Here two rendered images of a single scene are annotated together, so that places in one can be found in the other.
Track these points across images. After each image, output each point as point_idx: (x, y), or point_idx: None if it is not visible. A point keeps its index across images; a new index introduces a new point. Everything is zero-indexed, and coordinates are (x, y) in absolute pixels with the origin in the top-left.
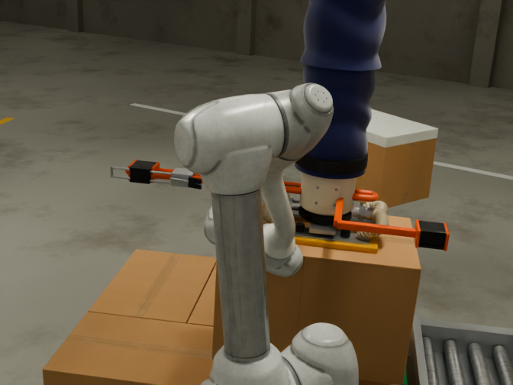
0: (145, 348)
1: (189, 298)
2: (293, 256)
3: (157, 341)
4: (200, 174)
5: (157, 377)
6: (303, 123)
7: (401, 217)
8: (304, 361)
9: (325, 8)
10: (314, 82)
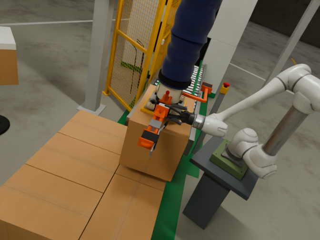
0: (126, 215)
1: (75, 187)
2: None
3: (119, 208)
4: (314, 111)
5: (152, 212)
6: None
7: (150, 85)
8: (256, 141)
9: (214, 15)
10: (197, 50)
